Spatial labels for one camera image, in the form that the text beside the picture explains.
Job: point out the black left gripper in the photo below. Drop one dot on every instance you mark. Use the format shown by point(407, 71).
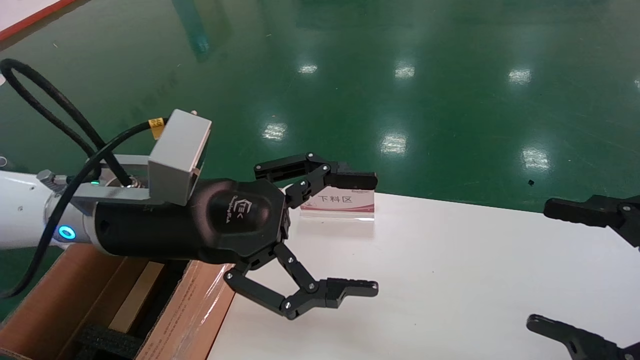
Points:
point(160, 230)

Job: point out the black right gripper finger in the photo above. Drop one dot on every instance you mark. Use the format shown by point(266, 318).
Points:
point(575, 341)
point(575, 212)

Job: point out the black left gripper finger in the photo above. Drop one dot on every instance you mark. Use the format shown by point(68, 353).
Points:
point(356, 181)
point(327, 292)

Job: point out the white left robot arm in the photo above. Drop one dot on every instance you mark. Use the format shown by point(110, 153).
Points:
point(20, 210)

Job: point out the large cardboard box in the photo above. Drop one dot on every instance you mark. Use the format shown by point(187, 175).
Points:
point(50, 300)

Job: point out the acrylic sign with Chinese text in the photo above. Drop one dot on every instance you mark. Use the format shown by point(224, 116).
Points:
point(345, 202)

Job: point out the black foam padding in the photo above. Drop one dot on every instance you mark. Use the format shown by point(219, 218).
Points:
point(107, 342)

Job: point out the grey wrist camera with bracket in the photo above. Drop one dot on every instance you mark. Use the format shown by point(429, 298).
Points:
point(177, 150)

